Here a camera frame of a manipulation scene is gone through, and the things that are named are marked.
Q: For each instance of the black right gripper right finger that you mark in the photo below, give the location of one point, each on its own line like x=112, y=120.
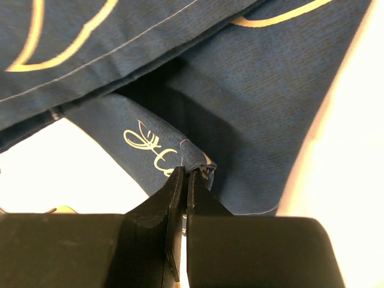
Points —
x=226, y=250

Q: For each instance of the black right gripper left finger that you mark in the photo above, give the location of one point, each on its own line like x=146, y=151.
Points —
x=96, y=250

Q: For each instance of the blue cloth with gold script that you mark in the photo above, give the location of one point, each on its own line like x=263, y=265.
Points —
x=102, y=100

